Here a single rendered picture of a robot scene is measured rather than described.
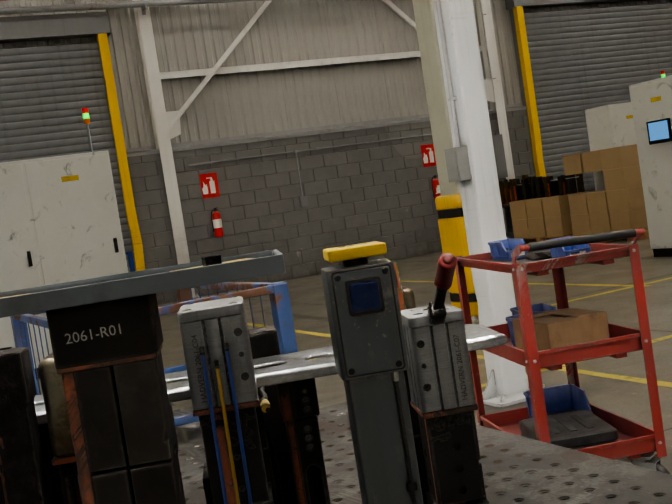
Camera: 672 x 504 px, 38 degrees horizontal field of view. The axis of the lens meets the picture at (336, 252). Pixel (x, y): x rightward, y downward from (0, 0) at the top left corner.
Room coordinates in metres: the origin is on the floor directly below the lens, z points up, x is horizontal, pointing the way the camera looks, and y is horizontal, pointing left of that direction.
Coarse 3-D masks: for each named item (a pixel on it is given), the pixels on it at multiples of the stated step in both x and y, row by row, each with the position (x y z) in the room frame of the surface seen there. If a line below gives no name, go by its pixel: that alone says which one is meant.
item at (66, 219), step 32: (32, 160) 9.07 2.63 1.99; (64, 160) 9.18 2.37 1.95; (96, 160) 9.31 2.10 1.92; (0, 192) 8.92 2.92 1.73; (32, 192) 9.04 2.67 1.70; (64, 192) 9.16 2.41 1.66; (96, 192) 9.29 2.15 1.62; (0, 224) 8.90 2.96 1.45; (32, 224) 9.03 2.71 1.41; (64, 224) 9.14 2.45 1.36; (96, 224) 9.27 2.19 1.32; (0, 256) 8.88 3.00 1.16; (32, 256) 9.00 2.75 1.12; (64, 256) 9.12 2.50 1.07; (96, 256) 9.25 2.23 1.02; (0, 288) 8.86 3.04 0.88; (0, 320) 8.84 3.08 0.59; (32, 352) 8.94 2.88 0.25
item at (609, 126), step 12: (600, 108) 14.87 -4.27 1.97; (612, 108) 14.76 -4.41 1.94; (624, 108) 14.87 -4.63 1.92; (588, 120) 15.13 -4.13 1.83; (600, 120) 14.90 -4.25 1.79; (612, 120) 14.74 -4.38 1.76; (624, 120) 14.85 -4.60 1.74; (588, 132) 15.16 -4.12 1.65; (600, 132) 14.93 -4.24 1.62; (612, 132) 14.74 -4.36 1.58; (624, 132) 14.84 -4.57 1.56; (600, 144) 14.96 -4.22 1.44; (612, 144) 14.75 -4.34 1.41; (624, 144) 14.82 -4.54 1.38; (600, 180) 15.06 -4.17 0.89
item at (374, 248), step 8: (328, 248) 1.04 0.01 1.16; (336, 248) 1.01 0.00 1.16; (344, 248) 0.99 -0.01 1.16; (352, 248) 0.99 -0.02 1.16; (360, 248) 0.99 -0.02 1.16; (368, 248) 0.99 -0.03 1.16; (376, 248) 0.99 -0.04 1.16; (384, 248) 0.99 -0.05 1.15; (328, 256) 0.98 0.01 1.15; (336, 256) 0.98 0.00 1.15; (344, 256) 0.98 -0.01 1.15; (352, 256) 0.99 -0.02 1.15; (360, 256) 0.99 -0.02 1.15; (368, 256) 0.99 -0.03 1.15; (344, 264) 1.01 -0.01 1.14; (352, 264) 1.00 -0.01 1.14; (360, 264) 1.00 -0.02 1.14
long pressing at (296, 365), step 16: (480, 336) 1.28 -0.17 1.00; (496, 336) 1.28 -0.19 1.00; (304, 352) 1.40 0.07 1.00; (320, 352) 1.38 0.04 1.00; (272, 368) 1.30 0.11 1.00; (288, 368) 1.26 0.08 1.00; (304, 368) 1.25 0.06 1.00; (320, 368) 1.25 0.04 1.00; (176, 384) 1.29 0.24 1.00; (272, 384) 1.25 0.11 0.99; (176, 400) 1.23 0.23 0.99
